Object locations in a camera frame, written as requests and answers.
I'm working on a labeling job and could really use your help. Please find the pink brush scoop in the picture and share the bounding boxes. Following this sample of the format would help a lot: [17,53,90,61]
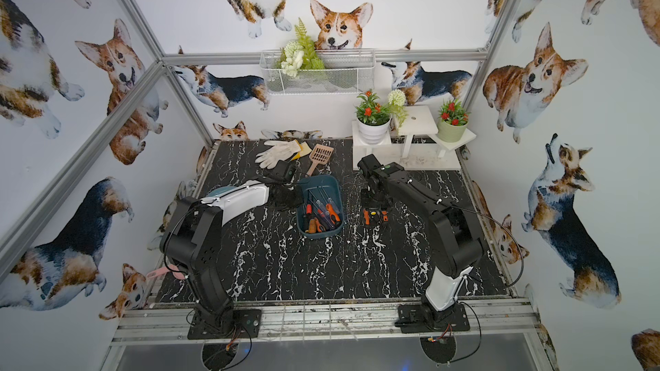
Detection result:
[146,265,187,281]

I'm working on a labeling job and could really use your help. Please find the yellow sponge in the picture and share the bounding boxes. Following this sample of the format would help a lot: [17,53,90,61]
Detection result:
[290,142,312,161]

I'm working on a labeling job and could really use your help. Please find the white pot red flowers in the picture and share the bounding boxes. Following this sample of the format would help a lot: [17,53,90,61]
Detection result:
[356,89,392,145]

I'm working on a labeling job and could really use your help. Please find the green fern white flowers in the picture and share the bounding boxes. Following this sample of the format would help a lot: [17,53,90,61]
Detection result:
[276,19,326,78]

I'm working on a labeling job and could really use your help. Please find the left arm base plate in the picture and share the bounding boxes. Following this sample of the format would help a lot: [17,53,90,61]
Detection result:
[187,308,262,340]

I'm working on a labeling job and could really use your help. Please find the white wire wall basket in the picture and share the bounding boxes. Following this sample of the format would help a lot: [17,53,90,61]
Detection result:
[260,49,376,94]

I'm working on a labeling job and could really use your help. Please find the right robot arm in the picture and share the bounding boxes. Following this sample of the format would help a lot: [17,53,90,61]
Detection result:
[357,155,487,326]

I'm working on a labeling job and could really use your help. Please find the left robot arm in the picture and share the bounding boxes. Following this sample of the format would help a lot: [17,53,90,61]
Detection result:
[160,161,296,337]

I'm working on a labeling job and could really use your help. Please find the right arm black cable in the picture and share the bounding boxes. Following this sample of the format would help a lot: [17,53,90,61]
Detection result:
[453,204,526,290]

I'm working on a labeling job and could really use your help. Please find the white work glove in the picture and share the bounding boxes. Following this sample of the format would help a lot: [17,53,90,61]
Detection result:
[255,140,302,169]

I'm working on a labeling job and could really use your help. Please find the blue dustpan scoop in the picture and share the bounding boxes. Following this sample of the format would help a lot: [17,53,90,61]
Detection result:
[205,187,237,198]

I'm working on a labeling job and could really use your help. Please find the teal storage tray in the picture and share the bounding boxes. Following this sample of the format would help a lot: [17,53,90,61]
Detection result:
[297,175,345,240]

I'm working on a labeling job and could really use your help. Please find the green pot red flowers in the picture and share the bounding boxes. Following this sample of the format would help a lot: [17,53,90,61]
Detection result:
[438,101,470,143]

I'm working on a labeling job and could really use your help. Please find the brown litter scoop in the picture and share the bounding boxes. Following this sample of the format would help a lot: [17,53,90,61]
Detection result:
[306,144,334,177]

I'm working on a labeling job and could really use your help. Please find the white stepped plant stand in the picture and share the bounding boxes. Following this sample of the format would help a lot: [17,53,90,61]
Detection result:
[352,106,476,171]

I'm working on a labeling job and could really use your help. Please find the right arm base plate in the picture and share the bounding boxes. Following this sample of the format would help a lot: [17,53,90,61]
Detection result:
[395,303,471,334]

